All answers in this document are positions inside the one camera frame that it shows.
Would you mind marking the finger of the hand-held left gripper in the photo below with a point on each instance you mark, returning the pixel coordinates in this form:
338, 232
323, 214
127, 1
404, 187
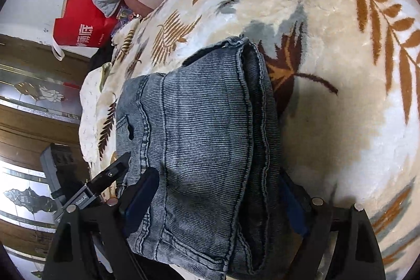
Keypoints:
110, 171

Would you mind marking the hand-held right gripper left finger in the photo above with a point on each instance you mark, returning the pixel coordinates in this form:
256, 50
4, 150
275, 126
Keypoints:
144, 198

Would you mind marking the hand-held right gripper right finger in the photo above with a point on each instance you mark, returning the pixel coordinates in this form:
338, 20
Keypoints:
295, 211

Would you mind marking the blue denim pants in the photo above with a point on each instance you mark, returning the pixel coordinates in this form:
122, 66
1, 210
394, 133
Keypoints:
197, 135

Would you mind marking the wooden cabinet with glass doors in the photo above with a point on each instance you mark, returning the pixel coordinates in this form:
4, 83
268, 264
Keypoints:
26, 142

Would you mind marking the cream quilted cloth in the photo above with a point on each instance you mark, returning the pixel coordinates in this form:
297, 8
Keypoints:
90, 96

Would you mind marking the black cloth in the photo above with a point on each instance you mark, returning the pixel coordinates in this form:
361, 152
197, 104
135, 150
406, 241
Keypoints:
101, 58

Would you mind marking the red paper bag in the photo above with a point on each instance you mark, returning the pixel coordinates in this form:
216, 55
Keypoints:
82, 21

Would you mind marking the colourful printed packet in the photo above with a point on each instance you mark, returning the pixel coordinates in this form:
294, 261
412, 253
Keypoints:
126, 17

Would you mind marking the cream leaf-print plush blanket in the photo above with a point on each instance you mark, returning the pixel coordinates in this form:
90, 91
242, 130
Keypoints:
328, 53

